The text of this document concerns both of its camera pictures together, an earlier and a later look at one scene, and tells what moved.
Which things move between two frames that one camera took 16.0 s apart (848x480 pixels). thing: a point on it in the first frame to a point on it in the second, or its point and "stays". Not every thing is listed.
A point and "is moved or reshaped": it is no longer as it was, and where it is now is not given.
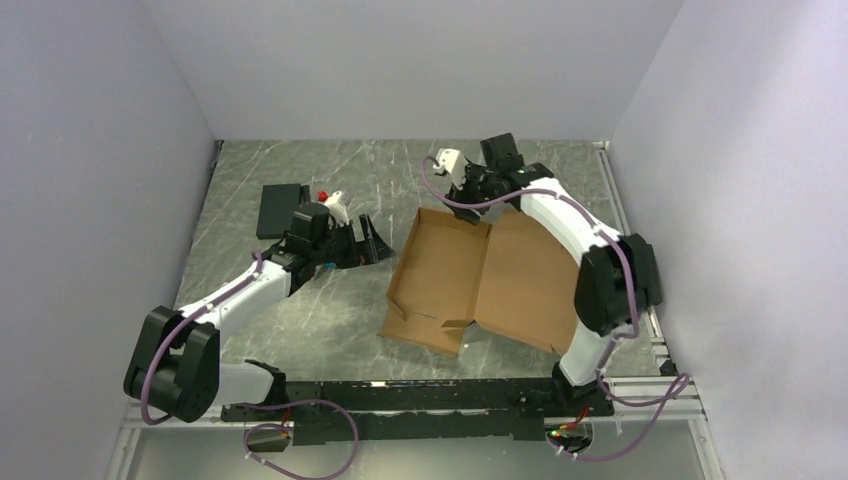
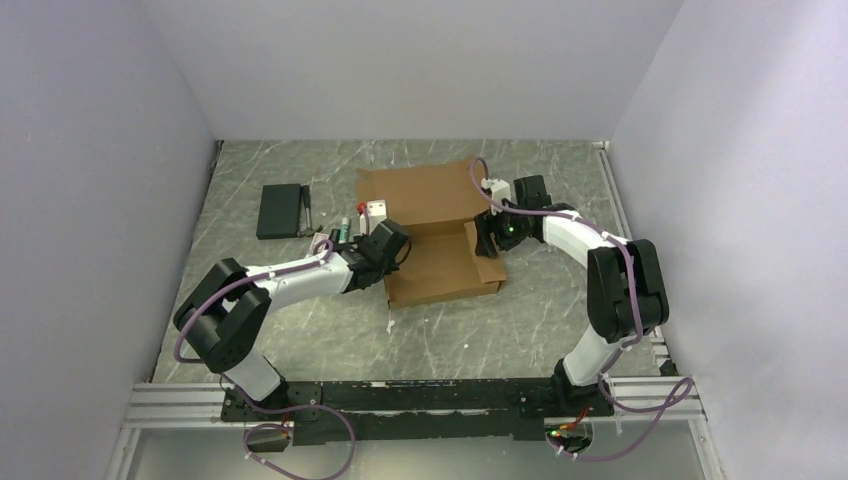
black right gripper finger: [468, 215] to [491, 233]
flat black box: [278, 202] stays
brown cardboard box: [514, 276] is moved or reshaped
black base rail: [326, 411] stays
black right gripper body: [478, 186] to [514, 230]
